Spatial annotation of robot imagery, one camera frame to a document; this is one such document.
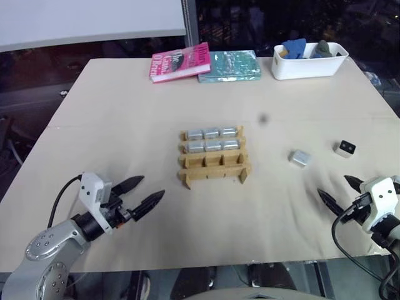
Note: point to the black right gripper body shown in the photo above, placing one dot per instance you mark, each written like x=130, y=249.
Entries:
x=362, y=212

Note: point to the pink hardcover book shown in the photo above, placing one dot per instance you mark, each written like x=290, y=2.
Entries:
x=179, y=64

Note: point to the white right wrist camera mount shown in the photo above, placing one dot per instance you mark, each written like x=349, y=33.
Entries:
x=379, y=195

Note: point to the white board panel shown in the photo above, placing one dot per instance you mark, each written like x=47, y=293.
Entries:
x=87, y=22

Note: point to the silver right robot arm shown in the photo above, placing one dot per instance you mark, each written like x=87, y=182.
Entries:
x=389, y=232

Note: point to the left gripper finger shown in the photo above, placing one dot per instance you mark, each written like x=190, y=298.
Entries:
x=129, y=184
x=148, y=204

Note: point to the wooden slotted tray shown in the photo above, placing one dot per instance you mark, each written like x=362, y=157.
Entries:
x=215, y=172

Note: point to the white plastic basket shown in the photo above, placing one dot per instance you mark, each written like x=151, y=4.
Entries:
x=303, y=67

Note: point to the blue cloth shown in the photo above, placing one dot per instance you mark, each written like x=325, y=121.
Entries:
x=295, y=48

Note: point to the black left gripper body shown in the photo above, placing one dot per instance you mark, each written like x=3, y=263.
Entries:
x=115, y=212

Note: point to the dark rounded shape under table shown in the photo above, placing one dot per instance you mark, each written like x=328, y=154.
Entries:
x=197, y=279
x=270, y=276

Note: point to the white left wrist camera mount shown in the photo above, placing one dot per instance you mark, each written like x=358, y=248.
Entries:
x=92, y=190

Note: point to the small white black cube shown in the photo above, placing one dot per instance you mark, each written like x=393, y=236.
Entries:
x=344, y=149

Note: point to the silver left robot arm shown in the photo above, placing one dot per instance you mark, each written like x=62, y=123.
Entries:
x=47, y=250

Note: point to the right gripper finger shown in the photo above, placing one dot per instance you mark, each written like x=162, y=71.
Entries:
x=354, y=182
x=331, y=201

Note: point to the grey vertical post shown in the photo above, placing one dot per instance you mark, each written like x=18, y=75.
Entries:
x=189, y=22

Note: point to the brown block in basket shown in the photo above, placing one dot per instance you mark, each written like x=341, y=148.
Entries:
x=282, y=53

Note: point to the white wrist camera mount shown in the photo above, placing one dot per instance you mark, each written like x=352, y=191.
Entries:
x=92, y=190
x=379, y=195

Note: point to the teal patterned book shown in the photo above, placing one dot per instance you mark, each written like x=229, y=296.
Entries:
x=231, y=67

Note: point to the dark grey soft item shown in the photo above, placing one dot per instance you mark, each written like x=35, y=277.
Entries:
x=324, y=48

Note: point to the beige rounded robot body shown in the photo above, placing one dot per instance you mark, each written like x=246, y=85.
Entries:
x=247, y=294

